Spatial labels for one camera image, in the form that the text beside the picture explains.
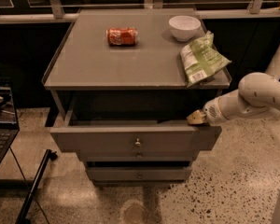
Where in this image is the grey top drawer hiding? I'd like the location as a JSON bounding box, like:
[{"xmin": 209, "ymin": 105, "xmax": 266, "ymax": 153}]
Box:
[{"xmin": 50, "ymin": 121, "xmax": 221, "ymax": 155}]

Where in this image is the green chip bag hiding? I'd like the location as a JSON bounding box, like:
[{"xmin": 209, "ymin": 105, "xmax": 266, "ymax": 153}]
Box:
[{"xmin": 179, "ymin": 31, "xmax": 231, "ymax": 87}]

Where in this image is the black stand leg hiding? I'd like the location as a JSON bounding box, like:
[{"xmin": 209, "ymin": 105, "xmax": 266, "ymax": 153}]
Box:
[{"xmin": 15, "ymin": 149, "xmax": 58, "ymax": 224}]

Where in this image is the black laptop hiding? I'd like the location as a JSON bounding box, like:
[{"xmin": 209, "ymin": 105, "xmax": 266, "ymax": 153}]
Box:
[{"xmin": 0, "ymin": 77, "xmax": 20, "ymax": 163}]

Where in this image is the grey drawer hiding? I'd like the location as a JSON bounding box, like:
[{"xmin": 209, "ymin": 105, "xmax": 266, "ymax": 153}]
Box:
[
  {"xmin": 78, "ymin": 150, "xmax": 199, "ymax": 161},
  {"xmin": 50, "ymin": 121, "xmax": 221, "ymax": 155},
  {"xmin": 86, "ymin": 167, "xmax": 192, "ymax": 182}
]

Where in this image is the grey bottom drawer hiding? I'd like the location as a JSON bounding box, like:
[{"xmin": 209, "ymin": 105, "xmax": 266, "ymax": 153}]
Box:
[{"xmin": 86, "ymin": 167, "xmax": 192, "ymax": 182}]

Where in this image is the grey middle drawer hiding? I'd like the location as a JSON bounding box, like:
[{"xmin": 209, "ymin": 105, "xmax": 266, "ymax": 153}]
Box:
[{"xmin": 78, "ymin": 150, "xmax": 199, "ymax": 161}]

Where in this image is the orange soda can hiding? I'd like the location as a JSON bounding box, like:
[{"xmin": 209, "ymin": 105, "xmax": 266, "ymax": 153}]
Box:
[{"xmin": 106, "ymin": 27, "xmax": 138, "ymax": 46}]

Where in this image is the metal window railing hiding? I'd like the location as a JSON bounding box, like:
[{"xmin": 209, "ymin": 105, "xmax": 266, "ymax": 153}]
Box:
[{"xmin": 0, "ymin": 0, "xmax": 280, "ymax": 25}]

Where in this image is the grey drawer cabinet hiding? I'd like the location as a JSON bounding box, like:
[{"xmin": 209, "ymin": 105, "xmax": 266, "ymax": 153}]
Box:
[{"xmin": 41, "ymin": 7, "xmax": 232, "ymax": 185}]

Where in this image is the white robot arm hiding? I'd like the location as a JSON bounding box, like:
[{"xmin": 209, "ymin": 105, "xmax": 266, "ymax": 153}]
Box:
[{"xmin": 187, "ymin": 45, "xmax": 280, "ymax": 125}]

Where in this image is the white bowl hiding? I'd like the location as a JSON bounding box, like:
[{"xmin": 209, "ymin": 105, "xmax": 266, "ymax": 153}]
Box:
[{"xmin": 169, "ymin": 16, "xmax": 201, "ymax": 41}]

